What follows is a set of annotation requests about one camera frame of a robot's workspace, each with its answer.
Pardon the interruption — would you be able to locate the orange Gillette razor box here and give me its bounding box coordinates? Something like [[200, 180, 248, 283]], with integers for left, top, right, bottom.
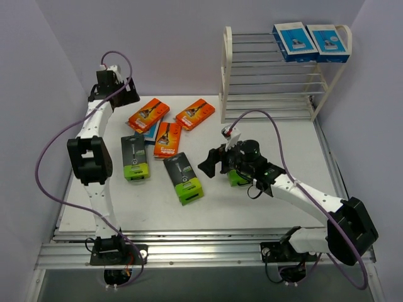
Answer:
[[154, 122, 182, 159], [175, 98, 215, 131], [128, 98, 170, 133]]

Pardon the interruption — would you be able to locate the black green razor box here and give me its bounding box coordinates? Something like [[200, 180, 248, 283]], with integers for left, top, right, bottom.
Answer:
[[163, 152, 204, 206], [227, 170, 250, 187], [121, 134, 150, 181]]

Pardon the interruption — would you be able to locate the blue white Harry's razor box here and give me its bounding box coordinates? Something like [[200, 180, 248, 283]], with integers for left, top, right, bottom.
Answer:
[[272, 21, 319, 62]]

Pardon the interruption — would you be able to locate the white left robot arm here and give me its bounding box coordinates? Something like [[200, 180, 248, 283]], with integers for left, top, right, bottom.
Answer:
[[67, 64, 140, 264]]

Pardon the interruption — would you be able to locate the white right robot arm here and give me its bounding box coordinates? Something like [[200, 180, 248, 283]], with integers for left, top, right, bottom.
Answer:
[[198, 140, 378, 266]]

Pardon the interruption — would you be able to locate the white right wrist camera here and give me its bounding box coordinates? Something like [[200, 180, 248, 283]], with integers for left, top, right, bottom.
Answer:
[[221, 125, 241, 151]]

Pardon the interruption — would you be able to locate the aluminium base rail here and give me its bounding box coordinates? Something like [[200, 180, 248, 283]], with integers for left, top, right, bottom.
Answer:
[[34, 228, 377, 270]]

